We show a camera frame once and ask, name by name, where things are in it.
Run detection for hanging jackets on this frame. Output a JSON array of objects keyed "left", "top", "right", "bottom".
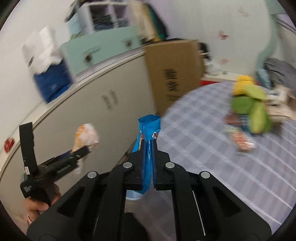
[{"left": 127, "top": 1, "right": 168, "bottom": 44}]

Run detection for tall brown cardboard box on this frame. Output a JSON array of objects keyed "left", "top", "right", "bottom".
[{"left": 144, "top": 40, "right": 205, "bottom": 116}]

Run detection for blue plastic package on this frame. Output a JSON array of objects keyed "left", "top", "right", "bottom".
[{"left": 34, "top": 60, "right": 72, "bottom": 103}]

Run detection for green yellow leaf toy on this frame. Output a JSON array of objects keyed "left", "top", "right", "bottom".
[{"left": 231, "top": 75, "right": 273, "bottom": 135}]

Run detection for blue snack wrapper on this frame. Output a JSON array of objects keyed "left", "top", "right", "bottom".
[{"left": 132, "top": 114, "right": 161, "bottom": 194}]

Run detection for white wardrobe doors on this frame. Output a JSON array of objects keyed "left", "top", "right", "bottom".
[{"left": 149, "top": 0, "right": 270, "bottom": 75}]

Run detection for long beige low cabinet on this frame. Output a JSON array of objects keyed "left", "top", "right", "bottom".
[{"left": 0, "top": 49, "right": 158, "bottom": 209}]

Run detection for teal bunk bed frame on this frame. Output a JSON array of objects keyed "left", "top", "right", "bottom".
[{"left": 255, "top": 0, "right": 296, "bottom": 72}]

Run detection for light blue plastic bin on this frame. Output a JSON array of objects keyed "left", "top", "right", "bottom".
[{"left": 126, "top": 190, "right": 142, "bottom": 201}]

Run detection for red storage bench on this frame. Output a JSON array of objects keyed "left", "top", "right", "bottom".
[{"left": 200, "top": 72, "right": 242, "bottom": 87}]

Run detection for person's left hand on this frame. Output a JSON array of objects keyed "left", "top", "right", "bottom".
[{"left": 23, "top": 184, "right": 61, "bottom": 225}]

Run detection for white plastic bag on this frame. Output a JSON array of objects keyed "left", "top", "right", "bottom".
[{"left": 204, "top": 58, "right": 222, "bottom": 76}]

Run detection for orange white food wrapper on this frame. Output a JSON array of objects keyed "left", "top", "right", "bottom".
[{"left": 71, "top": 123, "right": 100, "bottom": 174}]

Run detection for beige paper bag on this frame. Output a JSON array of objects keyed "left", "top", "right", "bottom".
[{"left": 266, "top": 85, "right": 295, "bottom": 123}]

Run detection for purple cube shelf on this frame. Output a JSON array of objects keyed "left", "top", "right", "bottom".
[{"left": 64, "top": 1, "right": 132, "bottom": 38}]

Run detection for grey folded duvet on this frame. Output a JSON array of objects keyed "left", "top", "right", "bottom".
[{"left": 264, "top": 58, "right": 296, "bottom": 96}]

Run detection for mint drawer unit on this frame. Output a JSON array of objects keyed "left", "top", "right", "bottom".
[{"left": 61, "top": 26, "right": 141, "bottom": 75}]

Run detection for grey checked tablecloth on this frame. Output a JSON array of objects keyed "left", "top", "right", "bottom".
[{"left": 123, "top": 82, "right": 296, "bottom": 235}]

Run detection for white paper shopping bag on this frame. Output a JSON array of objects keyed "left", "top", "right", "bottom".
[{"left": 22, "top": 26, "right": 63, "bottom": 75}]

